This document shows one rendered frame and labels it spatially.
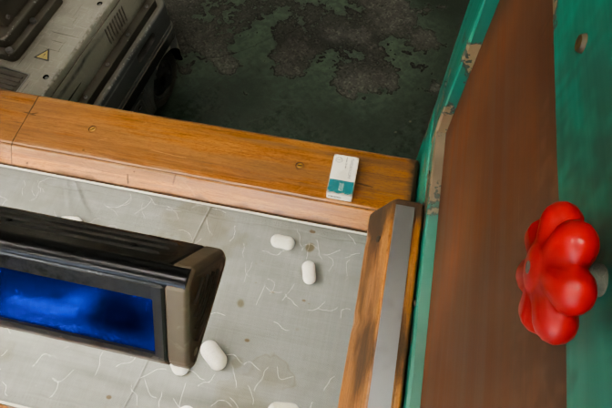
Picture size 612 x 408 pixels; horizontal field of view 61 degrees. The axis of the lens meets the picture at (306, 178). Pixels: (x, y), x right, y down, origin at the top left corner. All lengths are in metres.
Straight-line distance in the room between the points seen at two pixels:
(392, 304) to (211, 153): 0.35
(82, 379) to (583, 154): 0.62
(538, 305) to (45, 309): 0.29
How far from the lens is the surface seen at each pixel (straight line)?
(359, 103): 1.76
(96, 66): 1.46
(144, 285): 0.31
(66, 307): 0.36
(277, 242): 0.69
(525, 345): 0.27
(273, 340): 0.67
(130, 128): 0.81
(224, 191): 0.73
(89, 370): 0.71
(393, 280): 0.57
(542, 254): 0.17
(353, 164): 0.71
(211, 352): 0.65
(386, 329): 0.55
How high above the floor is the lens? 1.39
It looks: 61 degrees down
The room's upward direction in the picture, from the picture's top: 1 degrees counter-clockwise
